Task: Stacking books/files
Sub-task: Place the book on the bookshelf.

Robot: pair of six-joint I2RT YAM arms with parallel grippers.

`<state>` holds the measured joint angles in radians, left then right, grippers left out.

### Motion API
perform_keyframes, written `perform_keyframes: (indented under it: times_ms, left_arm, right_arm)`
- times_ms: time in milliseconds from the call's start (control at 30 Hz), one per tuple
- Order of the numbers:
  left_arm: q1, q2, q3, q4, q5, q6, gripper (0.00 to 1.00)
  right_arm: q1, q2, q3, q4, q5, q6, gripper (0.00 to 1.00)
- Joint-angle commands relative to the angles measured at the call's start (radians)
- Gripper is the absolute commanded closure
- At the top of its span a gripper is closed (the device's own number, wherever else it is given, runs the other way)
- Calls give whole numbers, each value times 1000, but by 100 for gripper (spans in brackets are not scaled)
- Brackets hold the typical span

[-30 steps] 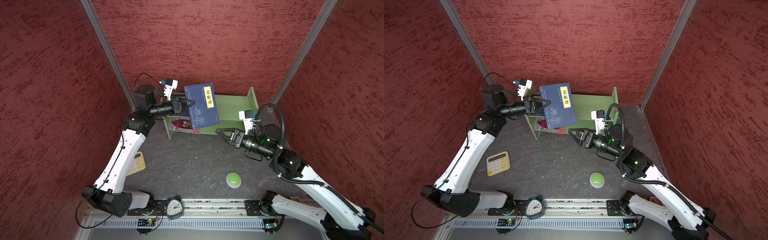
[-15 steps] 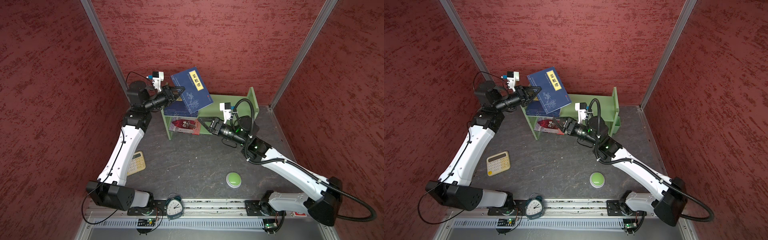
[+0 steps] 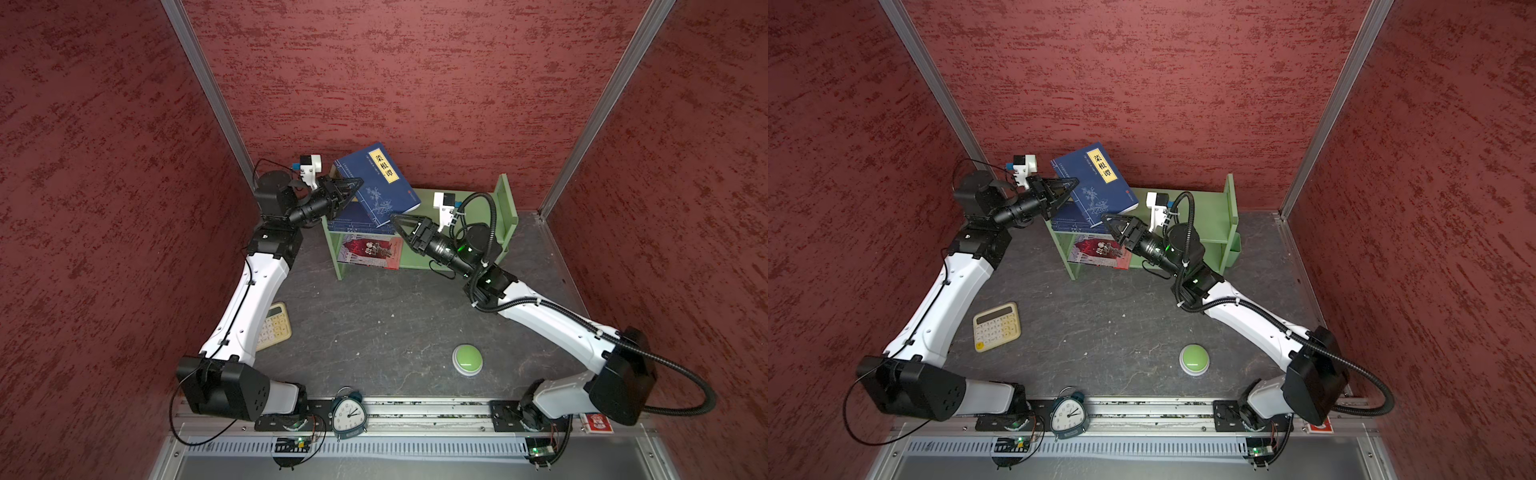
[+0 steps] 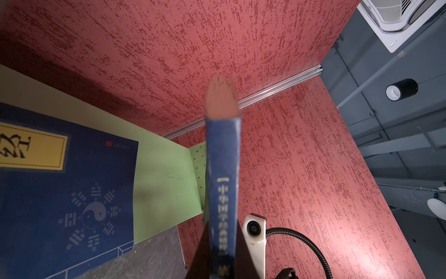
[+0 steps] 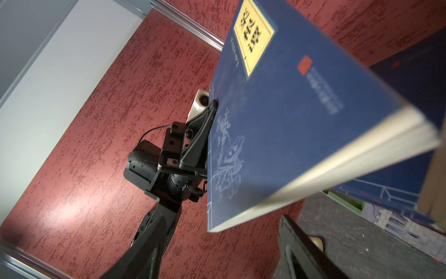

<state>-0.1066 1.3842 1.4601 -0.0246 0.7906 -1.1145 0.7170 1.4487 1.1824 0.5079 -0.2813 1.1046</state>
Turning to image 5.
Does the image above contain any blue book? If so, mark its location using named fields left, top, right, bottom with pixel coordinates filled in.
left=330, top=27, right=446, bottom=224
left=207, top=1, right=441, bottom=233

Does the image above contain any left aluminium corner post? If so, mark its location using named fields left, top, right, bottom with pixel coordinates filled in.
left=115, top=0, right=224, bottom=52

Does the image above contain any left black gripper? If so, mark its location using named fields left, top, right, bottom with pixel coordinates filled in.
left=124, top=100, right=218, bottom=208

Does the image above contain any green wooden shelf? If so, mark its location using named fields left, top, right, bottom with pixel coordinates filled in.
left=322, top=189, right=365, bottom=217

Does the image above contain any pink illustrated book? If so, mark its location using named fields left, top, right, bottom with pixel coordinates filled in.
left=361, top=203, right=446, bottom=263

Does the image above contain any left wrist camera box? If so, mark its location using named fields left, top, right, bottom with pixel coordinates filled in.
left=187, top=89, right=209, bottom=122

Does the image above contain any cream calculator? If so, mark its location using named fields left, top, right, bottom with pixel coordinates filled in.
left=309, top=236, right=325, bottom=253

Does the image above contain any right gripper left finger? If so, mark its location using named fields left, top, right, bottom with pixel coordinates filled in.
left=101, top=217, right=166, bottom=279

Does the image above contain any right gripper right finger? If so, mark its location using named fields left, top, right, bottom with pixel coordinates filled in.
left=278, top=215, right=347, bottom=279

